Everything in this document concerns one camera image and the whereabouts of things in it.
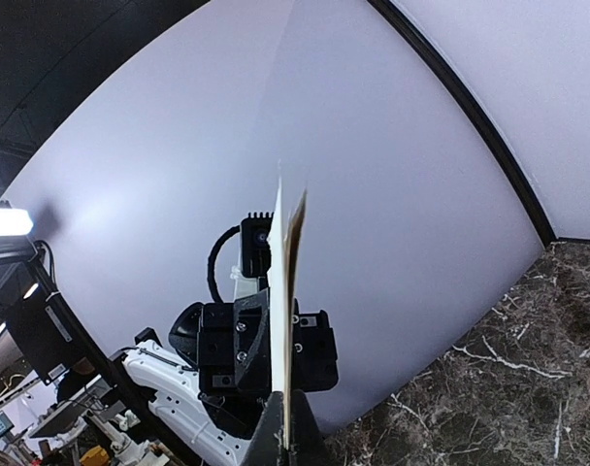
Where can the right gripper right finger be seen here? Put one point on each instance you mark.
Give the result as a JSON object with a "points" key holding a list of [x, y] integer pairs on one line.
{"points": [[307, 446]]}

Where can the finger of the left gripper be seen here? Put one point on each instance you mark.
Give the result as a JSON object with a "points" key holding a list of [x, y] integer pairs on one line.
{"points": [[251, 341]]}

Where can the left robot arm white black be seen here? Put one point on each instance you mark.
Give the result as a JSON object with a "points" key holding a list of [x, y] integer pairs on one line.
{"points": [[217, 428]]}

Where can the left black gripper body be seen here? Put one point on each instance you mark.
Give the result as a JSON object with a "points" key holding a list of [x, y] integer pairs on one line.
{"points": [[314, 358]]}

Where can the bright ceiling light bar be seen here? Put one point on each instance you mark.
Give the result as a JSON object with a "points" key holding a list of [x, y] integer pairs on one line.
{"points": [[14, 222]]}

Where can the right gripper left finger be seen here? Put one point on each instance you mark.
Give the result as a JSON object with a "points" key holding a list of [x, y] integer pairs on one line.
{"points": [[266, 447]]}

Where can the left black frame post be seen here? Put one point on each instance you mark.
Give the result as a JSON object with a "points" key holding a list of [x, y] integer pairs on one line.
{"points": [[473, 111]]}

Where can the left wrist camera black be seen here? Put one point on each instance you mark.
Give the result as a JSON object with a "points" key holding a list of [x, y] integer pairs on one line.
{"points": [[255, 250]]}

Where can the beige decorated letter paper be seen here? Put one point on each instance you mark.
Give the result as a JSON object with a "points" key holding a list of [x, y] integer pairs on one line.
{"points": [[284, 240]]}

